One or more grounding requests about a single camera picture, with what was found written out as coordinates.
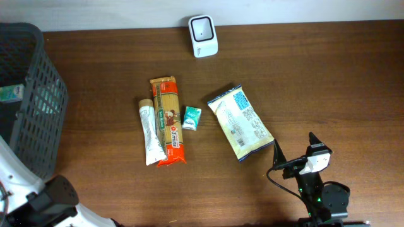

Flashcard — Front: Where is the white tube with tan cap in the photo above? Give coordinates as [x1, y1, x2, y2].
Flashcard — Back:
[138, 99, 167, 166]

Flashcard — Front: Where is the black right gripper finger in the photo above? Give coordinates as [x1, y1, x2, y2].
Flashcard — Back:
[309, 132, 322, 146]
[273, 139, 287, 168]

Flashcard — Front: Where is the green packet in basket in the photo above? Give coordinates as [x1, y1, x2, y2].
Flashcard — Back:
[0, 84, 25, 103]

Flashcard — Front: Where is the orange spaghetti packet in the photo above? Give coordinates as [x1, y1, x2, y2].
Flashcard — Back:
[150, 76, 186, 166]

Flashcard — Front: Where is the white barcode scanner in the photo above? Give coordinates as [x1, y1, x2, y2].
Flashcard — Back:
[188, 15, 218, 58]

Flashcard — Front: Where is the dark grey plastic basket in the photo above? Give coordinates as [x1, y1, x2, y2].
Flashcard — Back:
[1, 23, 69, 181]

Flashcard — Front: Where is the yellow white snack bag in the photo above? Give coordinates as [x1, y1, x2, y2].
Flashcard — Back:
[208, 84, 275, 161]

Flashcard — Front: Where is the small green tissue pack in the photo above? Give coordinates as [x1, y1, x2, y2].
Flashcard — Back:
[182, 107, 201, 131]

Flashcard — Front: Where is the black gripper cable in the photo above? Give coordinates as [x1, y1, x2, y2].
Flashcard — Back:
[266, 165, 304, 201]

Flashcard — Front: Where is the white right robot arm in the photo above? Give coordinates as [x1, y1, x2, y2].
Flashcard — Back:
[266, 132, 370, 227]

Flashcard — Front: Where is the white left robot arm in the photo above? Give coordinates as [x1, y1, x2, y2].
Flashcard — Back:
[1, 139, 121, 227]

